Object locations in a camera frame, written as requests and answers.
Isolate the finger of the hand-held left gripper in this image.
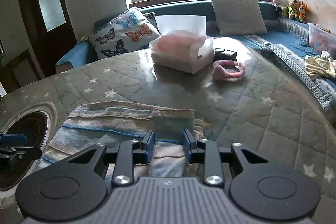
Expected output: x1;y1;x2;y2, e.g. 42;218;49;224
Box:
0;145;42;169
0;133;28;145

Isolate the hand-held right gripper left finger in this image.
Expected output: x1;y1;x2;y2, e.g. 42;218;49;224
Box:
68;131;155;187

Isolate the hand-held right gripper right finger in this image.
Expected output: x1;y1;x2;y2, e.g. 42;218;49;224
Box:
182;130;269;186

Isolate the striped blue towel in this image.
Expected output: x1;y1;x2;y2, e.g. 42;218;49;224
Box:
38;101;208;177

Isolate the round black table hob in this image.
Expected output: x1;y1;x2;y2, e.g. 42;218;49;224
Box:
0;111;49;190

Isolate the dark wooden cabinet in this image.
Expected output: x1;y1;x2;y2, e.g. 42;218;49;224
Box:
0;49;44;93

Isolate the pink fluffy headband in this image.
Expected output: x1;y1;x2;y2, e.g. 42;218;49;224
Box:
212;60;246;82

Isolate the grey quilted star table cover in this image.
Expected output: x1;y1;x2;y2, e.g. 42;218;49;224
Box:
0;49;336;224

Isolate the white tissue box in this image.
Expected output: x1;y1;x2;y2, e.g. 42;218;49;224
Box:
149;15;215;74

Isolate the dark wooden glass door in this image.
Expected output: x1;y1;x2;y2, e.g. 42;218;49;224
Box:
14;0;78;77

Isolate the blue armrest cover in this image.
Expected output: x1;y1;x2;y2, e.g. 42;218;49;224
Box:
56;42;97;73

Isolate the butterfly print pillow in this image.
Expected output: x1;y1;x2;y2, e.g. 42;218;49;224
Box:
89;7;161;60

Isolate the dark patterned cushion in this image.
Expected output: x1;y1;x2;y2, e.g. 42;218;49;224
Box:
144;12;159;30

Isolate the blue checkered sofa cover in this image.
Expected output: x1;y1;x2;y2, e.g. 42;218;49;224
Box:
243;34;336;110

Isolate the plain white pillow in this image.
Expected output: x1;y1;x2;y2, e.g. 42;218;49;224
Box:
211;0;268;35

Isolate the blue sofa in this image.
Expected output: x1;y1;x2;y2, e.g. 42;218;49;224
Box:
55;0;336;111

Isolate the pale yellow cloth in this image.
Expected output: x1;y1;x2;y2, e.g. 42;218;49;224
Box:
304;50;336;79

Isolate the black and white plush toy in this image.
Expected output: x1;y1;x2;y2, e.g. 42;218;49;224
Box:
272;0;284;17

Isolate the clear plastic storage box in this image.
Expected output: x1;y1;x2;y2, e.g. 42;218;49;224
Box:
308;22;336;56

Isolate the yellow green plush toy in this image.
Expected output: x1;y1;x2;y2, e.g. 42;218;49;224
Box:
288;0;301;20

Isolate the orange plush toy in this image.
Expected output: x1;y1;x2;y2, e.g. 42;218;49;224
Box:
298;2;308;23

